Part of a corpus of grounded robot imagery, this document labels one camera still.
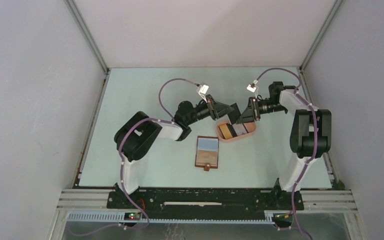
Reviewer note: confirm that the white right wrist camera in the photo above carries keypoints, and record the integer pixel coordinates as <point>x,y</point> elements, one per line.
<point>252,87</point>

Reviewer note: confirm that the grey white credit card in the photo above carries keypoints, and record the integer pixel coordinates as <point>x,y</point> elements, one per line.
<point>243,128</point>

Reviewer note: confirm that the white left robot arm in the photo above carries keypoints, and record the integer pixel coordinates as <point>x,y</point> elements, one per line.
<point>136,137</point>

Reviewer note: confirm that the brown leather card holder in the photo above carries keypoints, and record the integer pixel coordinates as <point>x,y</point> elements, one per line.
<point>207,153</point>

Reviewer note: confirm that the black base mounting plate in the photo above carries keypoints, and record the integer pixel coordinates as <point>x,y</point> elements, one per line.
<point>239,203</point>

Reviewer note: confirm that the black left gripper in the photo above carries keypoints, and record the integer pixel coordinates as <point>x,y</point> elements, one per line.
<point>217,109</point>

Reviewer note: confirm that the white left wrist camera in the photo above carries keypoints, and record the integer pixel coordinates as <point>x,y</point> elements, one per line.
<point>202,91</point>

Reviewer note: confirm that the white cable duct strip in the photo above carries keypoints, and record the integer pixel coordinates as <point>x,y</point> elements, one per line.
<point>120,217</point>

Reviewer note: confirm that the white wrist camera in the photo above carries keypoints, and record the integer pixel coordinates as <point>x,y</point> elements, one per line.
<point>252,87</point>
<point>202,91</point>

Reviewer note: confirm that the pink plastic tray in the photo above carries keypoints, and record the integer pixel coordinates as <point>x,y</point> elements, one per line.
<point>235,138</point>

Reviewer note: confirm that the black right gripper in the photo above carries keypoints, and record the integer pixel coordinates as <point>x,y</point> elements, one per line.
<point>247,116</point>

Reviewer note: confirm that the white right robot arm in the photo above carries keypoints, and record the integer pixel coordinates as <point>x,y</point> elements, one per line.
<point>311,131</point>

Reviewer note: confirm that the aluminium frame rail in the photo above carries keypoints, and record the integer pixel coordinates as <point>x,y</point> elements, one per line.
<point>314,201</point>

